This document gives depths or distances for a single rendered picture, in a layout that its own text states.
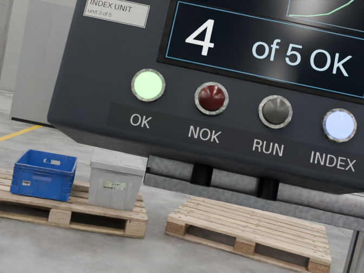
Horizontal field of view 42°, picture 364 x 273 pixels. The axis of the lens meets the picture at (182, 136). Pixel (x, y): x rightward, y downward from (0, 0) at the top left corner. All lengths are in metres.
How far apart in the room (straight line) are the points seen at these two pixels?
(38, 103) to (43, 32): 1.11
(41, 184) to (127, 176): 0.60
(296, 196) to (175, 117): 0.14
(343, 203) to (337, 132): 0.10
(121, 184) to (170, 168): 3.02
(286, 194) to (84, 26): 0.23
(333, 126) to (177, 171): 0.14
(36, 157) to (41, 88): 4.03
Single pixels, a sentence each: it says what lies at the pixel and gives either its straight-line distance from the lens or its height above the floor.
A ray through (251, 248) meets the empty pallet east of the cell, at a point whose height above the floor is 0.07.
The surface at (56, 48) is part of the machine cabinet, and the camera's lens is 7.94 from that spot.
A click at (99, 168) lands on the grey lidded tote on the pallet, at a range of 3.41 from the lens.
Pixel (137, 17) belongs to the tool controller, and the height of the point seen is 1.17.
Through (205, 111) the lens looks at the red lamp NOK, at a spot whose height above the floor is 1.11.
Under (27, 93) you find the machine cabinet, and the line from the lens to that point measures 8.06.
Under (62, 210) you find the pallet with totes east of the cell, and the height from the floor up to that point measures 0.12.
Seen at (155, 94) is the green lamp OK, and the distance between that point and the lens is 0.37.
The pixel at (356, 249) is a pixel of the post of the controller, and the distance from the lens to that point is 0.48.
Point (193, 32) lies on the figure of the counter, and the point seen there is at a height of 1.16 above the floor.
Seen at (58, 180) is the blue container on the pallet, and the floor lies 0.29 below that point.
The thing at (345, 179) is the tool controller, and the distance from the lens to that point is 0.38.
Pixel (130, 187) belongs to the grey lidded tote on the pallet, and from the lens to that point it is 3.46.
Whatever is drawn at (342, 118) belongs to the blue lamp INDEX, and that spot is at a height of 1.12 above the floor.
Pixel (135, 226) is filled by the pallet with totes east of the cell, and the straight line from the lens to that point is 3.42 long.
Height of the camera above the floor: 1.12
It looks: 6 degrees down
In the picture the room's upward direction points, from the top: 12 degrees clockwise
